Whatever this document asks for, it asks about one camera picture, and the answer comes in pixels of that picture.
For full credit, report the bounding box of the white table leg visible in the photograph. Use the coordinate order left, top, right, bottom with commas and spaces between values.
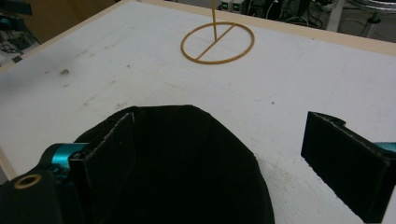
326, 0, 347, 33

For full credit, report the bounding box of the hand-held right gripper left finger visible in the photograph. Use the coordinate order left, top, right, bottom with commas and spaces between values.
68, 112, 136, 224

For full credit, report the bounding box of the black hat with brass eyelet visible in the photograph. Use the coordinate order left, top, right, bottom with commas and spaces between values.
0, 105, 276, 224

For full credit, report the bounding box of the grey device with green display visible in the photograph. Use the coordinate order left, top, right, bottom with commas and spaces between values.
231, 0, 248, 14
219, 0, 234, 12

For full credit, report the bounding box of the metal stand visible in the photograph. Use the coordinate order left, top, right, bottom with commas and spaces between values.
360, 11, 383, 39

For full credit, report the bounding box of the gold wire hat stand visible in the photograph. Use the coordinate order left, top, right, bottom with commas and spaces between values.
179, 0, 256, 65

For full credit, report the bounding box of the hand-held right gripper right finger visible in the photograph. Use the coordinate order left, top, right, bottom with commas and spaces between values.
300, 110, 396, 224

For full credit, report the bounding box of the cluttered dark equipment shelf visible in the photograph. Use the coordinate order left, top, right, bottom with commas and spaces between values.
0, 0, 41, 67

